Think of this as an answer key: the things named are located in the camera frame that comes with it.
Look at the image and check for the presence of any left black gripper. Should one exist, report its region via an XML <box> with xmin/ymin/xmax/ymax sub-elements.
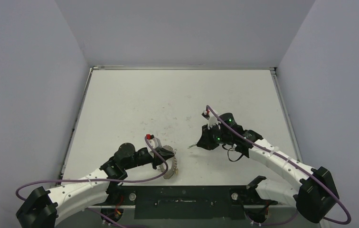
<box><xmin>124</xmin><ymin>147</ymin><xmax>174</xmax><ymax>170</ymax></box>

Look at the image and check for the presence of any metal disc with key rings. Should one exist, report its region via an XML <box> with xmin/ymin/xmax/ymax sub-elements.
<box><xmin>159</xmin><ymin>145</ymin><xmax>178</xmax><ymax>180</ymax></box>

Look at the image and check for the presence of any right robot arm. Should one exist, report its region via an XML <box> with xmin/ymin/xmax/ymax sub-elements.
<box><xmin>197</xmin><ymin>110</ymin><xmax>339</xmax><ymax>223</ymax></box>

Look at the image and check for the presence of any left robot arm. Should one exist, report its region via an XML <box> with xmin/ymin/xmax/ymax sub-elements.
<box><xmin>16</xmin><ymin>138</ymin><xmax>175</xmax><ymax>228</ymax></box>

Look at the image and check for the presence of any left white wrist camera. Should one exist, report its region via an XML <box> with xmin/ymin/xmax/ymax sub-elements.
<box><xmin>145</xmin><ymin>134</ymin><xmax>162</xmax><ymax>151</ymax></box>

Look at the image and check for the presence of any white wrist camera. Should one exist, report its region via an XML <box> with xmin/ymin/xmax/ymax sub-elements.
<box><xmin>202</xmin><ymin>109</ymin><xmax>221</xmax><ymax>129</ymax></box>
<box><xmin>145</xmin><ymin>134</ymin><xmax>162</xmax><ymax>151</ymax></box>

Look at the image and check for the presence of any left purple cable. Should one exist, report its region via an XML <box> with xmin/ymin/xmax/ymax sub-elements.
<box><xmin>15</xmin><ymin>137</ymin><xmax>169</xmax><ymax>228</ymax></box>

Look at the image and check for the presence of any purple cable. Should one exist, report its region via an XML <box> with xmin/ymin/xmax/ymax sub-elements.
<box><xmin>206</xmin><ymin>105</ymin><xmax>352</xmax><ymax>227</ymax></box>
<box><xmin>15</xmin><ymin>137</ymin><xmax>169</xmax><ymax>228</ymax></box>

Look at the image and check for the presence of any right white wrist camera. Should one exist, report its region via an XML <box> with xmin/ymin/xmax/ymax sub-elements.
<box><xmin>202</xmin><ymin>109</ymin><xmax>221</xmax><ymax>129</ymax></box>

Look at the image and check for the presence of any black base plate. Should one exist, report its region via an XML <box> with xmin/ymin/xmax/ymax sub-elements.
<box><xmin>99</xmin><ymin>185</ymin><xmax>278</xmax><ymax>220</ymax></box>

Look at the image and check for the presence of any aluminium frame rail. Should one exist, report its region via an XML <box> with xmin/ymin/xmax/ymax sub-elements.
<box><xmin>43</xmin><ymin>185</ymin><xmax>327</xmax><ymax>209</ymax></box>

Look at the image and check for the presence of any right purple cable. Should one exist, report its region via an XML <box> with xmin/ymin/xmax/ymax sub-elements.
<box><xmin>206</xmin><ymin>105</ymin><xmax>352</xmax><ymax>227</ymax></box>

